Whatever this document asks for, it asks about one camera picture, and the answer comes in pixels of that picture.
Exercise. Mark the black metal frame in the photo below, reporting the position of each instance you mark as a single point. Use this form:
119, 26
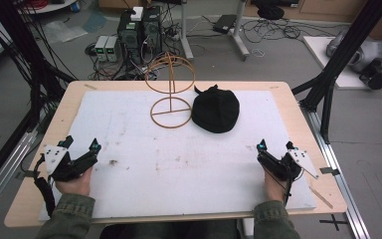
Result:
341, 56
16, 40

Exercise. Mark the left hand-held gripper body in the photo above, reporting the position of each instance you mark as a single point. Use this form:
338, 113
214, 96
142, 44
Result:
57, 163

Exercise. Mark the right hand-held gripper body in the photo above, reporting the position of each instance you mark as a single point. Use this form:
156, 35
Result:
290, 166

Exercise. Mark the grey helmet-shaped device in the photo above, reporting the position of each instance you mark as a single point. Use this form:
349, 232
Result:
368, 54

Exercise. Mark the white box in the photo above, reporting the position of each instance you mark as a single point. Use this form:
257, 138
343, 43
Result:
137, 13

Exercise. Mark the person's right hand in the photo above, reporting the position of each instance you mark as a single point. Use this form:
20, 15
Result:
273, 188

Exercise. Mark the blue tape roll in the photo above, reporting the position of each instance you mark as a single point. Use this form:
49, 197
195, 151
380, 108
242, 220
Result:
75, 6

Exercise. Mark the black tape strip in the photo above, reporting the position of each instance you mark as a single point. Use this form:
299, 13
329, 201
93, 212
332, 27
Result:
329, 171
26, 174

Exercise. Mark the aluminium rail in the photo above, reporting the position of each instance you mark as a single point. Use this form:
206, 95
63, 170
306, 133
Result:
6, 166
335, 159

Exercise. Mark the black flat box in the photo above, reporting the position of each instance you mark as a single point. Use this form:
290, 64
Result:
225, 24

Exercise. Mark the black round stool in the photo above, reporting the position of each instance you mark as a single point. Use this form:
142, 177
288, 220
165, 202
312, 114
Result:
270, 12

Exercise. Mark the white desk leg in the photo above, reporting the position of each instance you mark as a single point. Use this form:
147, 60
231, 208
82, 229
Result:
186, 33
239, 36

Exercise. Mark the white foam mat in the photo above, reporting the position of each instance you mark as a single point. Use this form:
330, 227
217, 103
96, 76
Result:
179, 166

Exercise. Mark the black device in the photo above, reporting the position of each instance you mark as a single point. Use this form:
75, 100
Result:
378, 76

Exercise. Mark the clear plastic sheet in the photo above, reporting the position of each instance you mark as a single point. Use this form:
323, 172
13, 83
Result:
64, 31

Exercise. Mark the black computer tower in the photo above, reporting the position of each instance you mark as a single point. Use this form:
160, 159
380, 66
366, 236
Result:
152, 30
131, 36

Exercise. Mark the thin wooden stick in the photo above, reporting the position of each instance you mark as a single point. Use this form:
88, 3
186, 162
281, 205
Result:
321, 197

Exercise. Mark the white platform board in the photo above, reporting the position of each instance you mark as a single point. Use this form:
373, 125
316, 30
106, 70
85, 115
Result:
321, 53

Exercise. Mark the black knit hat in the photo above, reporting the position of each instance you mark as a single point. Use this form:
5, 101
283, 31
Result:
216, 109

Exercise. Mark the black tape cross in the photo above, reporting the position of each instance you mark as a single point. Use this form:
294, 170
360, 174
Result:
335, 221

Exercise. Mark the grey power supply unit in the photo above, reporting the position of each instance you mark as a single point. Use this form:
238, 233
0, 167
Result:
112, 49
100, 48

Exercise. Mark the person's left hand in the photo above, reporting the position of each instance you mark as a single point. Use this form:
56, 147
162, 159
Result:
74, 184

